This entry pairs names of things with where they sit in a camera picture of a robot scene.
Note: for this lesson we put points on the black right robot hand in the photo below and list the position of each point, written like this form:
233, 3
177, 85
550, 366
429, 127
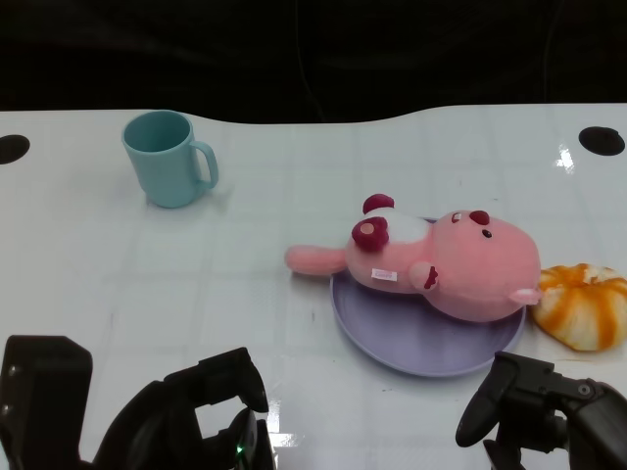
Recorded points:
578, 421

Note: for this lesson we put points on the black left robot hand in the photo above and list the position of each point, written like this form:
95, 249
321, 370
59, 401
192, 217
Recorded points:
161, 421

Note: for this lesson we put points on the pink plush beaver doll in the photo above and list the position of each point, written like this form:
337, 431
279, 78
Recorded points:
470, 269

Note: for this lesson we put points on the lavender plastic plate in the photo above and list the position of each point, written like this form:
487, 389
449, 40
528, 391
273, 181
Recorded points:
416, 343

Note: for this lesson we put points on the orange and white bun toy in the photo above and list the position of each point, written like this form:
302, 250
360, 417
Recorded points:
583, 308

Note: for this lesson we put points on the teal plastic mug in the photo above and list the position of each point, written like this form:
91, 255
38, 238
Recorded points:
164, 171

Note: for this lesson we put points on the black round table grommet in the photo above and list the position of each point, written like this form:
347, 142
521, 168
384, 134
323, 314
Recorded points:
12, 150
600, 141

